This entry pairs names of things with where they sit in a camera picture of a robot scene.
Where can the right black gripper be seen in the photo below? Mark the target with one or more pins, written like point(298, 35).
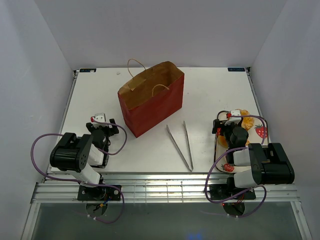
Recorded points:
point(220, 124)

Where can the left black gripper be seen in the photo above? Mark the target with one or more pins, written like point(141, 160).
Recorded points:
point(112, 130)

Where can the round sugared bread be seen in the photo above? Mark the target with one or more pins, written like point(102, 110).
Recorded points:
point(247, 122)

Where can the silver metal tongs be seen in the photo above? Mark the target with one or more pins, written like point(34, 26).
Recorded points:
point(181, 142)

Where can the red paper bag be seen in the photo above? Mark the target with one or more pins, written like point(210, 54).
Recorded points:
point(151, 96)

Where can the large fake croissant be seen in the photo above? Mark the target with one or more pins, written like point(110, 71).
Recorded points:
point(222, 141)

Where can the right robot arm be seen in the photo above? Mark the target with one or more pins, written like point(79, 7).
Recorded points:
point(251, 164)

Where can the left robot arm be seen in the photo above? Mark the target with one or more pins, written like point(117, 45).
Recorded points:
point(80, 155)

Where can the pink fake donut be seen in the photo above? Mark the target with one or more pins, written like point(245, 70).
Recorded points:
point(228, 167)

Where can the strawberry pattern tray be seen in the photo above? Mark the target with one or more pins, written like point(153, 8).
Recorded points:
point(261, 132)

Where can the right blue table label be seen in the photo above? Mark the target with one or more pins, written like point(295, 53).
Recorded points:
point(236, 69)

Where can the blue table label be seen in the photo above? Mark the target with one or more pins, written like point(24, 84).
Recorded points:
point(236, 69)
point(87, 70)

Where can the left blue table label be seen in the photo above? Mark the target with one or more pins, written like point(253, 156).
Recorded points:
point(87, 70)

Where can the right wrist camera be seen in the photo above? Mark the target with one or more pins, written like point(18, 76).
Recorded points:
point(235, 115)

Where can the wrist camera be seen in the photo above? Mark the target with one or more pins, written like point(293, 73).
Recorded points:
point(235, 115)
point(98, 117)

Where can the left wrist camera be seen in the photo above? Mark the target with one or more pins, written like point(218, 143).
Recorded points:
point(98, 117)

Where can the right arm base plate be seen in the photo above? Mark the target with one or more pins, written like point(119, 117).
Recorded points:
point(223, 191)

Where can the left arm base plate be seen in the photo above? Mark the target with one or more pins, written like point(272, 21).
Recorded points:
point(99, 193)

